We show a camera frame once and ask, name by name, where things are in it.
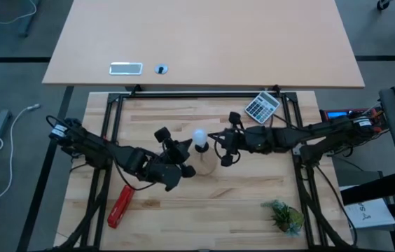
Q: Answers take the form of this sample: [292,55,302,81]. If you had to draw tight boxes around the white globe lightbulb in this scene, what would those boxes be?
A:
[191,128,208,148]

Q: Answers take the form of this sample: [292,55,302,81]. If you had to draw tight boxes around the red electronics box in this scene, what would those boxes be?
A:
[319,107,389,136]

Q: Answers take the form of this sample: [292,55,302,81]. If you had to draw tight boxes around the beige wooden desk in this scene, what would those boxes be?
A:
[42,0,366,89]

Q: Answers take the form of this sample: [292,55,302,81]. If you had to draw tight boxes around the small potted green plant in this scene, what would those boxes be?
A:
[260,199,305,238]

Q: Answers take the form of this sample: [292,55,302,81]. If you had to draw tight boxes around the grey desk calculator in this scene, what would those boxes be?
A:
[244,91,282,125]

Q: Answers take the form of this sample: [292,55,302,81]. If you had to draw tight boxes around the white printed paper sheet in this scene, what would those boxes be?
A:
[343,197,395,230]

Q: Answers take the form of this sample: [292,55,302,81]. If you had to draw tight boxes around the round wooden lamp base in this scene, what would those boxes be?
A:
[186,141,219,176]

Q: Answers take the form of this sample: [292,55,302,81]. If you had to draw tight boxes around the silver desk cable hatch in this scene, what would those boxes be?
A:
[109,62,144,76]

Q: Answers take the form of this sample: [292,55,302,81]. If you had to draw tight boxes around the red stapler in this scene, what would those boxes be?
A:
[107,184,137,230]

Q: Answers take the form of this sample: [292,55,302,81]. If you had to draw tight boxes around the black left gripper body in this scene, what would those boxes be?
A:
[144,126,197,193]

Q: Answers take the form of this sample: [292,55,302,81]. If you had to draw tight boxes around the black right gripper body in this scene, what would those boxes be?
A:
[220,111,256,168]

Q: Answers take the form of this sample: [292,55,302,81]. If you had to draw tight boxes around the black aluminium table frame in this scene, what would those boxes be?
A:
[55,85,358,252]

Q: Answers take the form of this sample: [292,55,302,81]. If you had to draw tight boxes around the white floor cable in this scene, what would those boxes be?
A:
[0,103,41,213]

